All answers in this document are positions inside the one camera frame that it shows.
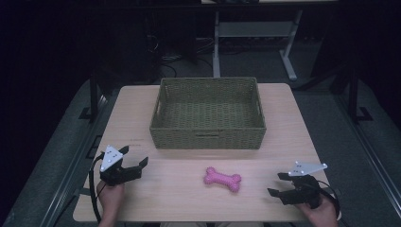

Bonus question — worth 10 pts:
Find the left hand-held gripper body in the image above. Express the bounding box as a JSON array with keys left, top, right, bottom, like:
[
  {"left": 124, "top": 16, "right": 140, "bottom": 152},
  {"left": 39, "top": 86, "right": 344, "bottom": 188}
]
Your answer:
[{"left": 99, "top": 145, "right": 143, "bottom": 187}]

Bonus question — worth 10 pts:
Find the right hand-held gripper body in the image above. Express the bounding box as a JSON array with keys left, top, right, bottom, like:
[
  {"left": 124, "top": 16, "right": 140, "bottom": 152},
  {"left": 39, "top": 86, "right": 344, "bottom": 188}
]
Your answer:
[{"left": 281, "top": 161, "right": 328, "bottom": 210}]

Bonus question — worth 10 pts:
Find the pink bone-shaped dog toy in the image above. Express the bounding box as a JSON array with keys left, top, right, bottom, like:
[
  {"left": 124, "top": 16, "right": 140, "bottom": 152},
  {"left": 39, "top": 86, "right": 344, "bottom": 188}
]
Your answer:
[{"left": 202, "top": 166, "right": 243, "bottom": 194}]

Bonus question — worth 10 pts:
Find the green woven basket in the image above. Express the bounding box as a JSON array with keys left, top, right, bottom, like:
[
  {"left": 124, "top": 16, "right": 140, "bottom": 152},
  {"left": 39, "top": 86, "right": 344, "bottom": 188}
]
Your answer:
[{"left": 148, "top": 77, "right": 268, "bottom": 150}]

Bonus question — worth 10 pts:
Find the person's right hand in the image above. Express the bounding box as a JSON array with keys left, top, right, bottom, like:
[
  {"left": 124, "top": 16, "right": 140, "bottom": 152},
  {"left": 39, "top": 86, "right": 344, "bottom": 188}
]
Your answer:
[{"left": 295, "top": 195, "right": 340, "bottom": 227}]

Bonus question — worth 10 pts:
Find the person's left hand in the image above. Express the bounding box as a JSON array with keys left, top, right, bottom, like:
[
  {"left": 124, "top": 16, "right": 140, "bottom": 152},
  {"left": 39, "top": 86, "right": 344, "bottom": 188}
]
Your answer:
[{"left": 96, "top": 181, "right": 126, "bottom": 221}]

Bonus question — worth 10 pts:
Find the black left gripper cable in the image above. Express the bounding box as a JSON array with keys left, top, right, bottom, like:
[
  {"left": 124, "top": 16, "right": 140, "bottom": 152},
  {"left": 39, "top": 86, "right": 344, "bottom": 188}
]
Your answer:
[{"left": 88, "top": 152, "right": 106, "bottom": 223}]

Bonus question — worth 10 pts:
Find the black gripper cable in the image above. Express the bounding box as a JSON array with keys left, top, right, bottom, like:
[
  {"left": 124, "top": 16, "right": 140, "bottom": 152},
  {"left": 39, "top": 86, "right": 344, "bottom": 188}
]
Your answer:
[
  {"left": 316, "top": 180, "right": 342, "bottom": 221},
  {"left": 88, "top": 152, "right": 106, "bottom": 223}
]

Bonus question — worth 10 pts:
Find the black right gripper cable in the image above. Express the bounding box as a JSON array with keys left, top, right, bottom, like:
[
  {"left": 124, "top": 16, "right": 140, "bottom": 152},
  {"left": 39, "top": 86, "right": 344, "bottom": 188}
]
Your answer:
[{"left": 316, "top": 180, "right": 342, "bottom": 221}]

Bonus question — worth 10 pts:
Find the aluminium frame rail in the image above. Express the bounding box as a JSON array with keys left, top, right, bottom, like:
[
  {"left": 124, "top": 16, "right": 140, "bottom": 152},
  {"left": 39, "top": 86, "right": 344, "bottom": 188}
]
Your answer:
[
  {"left": 333, "top": 93, "right": 401, "bottom": 219},
  {"left": 39, "top": 94, "right": 110, "bottom": 227}
]

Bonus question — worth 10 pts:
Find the black metal stand post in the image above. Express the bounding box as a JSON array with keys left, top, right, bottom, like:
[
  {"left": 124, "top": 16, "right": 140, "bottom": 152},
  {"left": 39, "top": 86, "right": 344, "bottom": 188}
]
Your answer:
[
  {"left": 347, "top": 67, "right": 375, "bottom": 125},
  {"left": 78, "top": 75, "right": 100, "bottom": 123}
]

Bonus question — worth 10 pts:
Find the bundle of floor cables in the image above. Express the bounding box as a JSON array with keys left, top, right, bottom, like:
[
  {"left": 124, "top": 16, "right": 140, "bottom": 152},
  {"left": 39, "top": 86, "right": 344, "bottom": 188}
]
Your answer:
[{"left": 146, "top": 33, "right": 216, "bottom": 79}]

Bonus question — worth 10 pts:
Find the grey metal desk frame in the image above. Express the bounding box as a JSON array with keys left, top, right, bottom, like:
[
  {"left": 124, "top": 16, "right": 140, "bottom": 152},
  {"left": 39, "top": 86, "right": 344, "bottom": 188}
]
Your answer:
[{"left": 212, "top": 9, "right": 305, "bottom": 82}]

